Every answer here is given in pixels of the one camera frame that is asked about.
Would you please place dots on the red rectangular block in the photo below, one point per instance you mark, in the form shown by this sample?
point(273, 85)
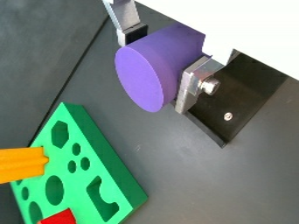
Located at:
point(64, 217)

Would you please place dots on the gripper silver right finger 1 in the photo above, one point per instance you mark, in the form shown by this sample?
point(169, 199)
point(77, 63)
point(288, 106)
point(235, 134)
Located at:
point(196, 81)

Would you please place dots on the green foam shape-sorter board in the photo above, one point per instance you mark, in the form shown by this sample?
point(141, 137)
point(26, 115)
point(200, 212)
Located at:
point(85, 178)

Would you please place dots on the black curved cradle stand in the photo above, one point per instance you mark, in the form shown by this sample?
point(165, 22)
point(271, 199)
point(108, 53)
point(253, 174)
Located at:
point(248, 82)

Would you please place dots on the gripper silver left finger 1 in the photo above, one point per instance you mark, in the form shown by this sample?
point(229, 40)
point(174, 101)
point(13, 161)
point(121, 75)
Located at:
point(122, 14)

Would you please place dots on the yellow star prism block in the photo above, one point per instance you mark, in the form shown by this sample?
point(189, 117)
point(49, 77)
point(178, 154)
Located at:
point(21, 163)

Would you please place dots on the purple cylinder block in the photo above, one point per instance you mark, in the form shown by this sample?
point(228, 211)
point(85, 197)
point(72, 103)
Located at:
point(149, 64)

